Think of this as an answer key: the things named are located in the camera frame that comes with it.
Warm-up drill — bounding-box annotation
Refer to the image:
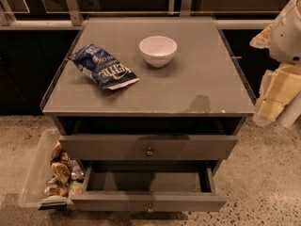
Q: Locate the blue Kettle chip bag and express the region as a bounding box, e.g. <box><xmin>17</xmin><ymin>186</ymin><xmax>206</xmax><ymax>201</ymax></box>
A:
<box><xmin>69</xmin><ymin>44</ymin><xmax>139</xmax><ymax>90</ymax></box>

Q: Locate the metal railing frame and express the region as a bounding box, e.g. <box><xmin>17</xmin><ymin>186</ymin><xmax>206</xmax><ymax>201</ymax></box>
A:
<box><xmin>1</xmin><ymin>0</ymin><xmax>290</xmax><ymax>30</ymax></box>

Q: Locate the clear plastic bin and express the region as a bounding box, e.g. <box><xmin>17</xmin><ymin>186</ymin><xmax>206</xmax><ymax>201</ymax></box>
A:
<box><xmin>18</xmin><ymin>128</ymin><xmax>72</xmax><ymax>210</ymax></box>

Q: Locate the grey drawer cabinet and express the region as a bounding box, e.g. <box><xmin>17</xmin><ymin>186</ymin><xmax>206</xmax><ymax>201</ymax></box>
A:
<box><xmin>40</xmin><ymin>16</ymin><xmax>258</xmax><ymax>162</ymax></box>

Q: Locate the grey drawer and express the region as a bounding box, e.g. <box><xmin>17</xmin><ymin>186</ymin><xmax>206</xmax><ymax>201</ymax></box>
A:
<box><xmin>58</xmin><ymin>135</ymin><xmax>238</xmax><ymax>161</ymax></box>
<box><xmin>71</xmin><ymin>166</ymin><xmax>227</xmax><ymax>213</ymax></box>

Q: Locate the brown snack packet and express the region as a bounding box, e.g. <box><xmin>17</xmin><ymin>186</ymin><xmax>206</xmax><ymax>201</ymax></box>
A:
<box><xmin>50</xmin><ymin>143</ymin><xmax>71</xmax><ymax>186</ymax></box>

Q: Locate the green orange snack packet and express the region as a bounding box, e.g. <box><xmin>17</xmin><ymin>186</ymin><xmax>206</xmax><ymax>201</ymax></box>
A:
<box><xmin>69</xmin><ymin>181</ymin><xmax>83</xmax><ymax>197</ymax></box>

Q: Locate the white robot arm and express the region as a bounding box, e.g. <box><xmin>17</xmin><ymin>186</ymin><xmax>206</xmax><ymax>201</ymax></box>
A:
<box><xmin>249</xmin><ymin>0</ymin><xmax>301</xmax><ymax>65</ymax></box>

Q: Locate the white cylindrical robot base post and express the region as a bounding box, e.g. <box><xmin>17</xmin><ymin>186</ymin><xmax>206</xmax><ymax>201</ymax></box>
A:
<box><xmin>277</xmin><ymin>92</ymin><xmax>301</xmax><ymax>128</ymax></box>

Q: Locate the white ceramic bowl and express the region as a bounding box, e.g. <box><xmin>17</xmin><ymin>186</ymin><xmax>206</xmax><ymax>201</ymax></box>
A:
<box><xmin>139</xmin><ymin>36</ymin><xmax>178</xmax><ymax>68</ymax></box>

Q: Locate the grey top drawer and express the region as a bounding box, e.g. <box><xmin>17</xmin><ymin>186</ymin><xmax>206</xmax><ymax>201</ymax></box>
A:
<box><xmin>58</xmin><ymin>135</ymin><xmax>238</xmax><ymax>161</ymax></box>

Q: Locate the silver foil snack packet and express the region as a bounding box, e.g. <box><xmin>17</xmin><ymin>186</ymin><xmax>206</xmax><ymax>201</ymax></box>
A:
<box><xmin>71</xmin><ymin>160</ymin><xmax>85</xmax><ymax>181</ymax></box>

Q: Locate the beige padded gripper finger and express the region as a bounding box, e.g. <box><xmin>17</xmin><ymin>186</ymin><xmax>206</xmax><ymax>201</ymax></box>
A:
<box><xmin>249</xmin><ymin>24</ymin><xmax>272</xmax><ymax>49</ymax></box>

